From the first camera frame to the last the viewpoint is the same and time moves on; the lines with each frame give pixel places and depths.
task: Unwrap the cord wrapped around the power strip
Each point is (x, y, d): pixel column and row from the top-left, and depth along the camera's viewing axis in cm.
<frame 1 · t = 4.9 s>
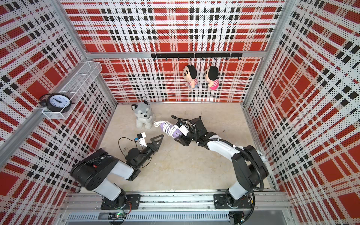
left hand: (165, 137, 83), fingers open
right hand: (180, 135, 86), fingers open
grey husky plush toy: (144, 115, 95), point 17 cm above the table
doll with pink shorts: (211, 75, 96), point 33 cm above the table

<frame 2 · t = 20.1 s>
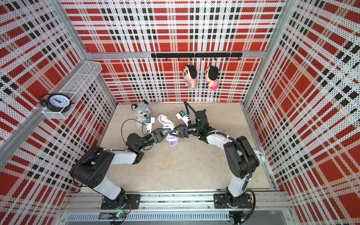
left hand: (172, 129, 77), fingers open
right hand: (173, 132, 78), fingers open
the named things where they were.

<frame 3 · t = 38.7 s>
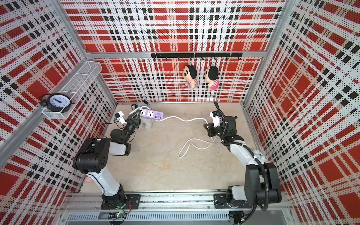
left hand: (143, 110, 84), fingers open
right hand: (206, 124, 86), fingers closed
purple power strip: (151, 114, 86), point 24 cm above the table
the other named things where they were.

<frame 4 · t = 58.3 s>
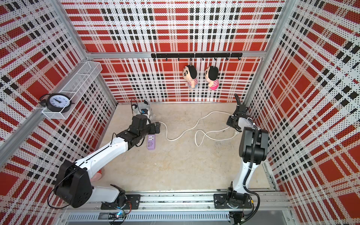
left hand: (155, 123, 87), fingers open
right hand: (232, 121, 100), fingers closed
purple power strip: (151, 142, 96), point 3 cm above the table
the other named things where they were.

